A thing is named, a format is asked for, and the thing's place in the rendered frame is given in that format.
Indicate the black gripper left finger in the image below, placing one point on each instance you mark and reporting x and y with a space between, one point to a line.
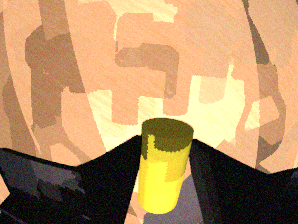
97 192

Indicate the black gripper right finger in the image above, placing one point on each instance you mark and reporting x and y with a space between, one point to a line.
231 192

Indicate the yellow cylinder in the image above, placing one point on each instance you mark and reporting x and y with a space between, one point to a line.
166 145

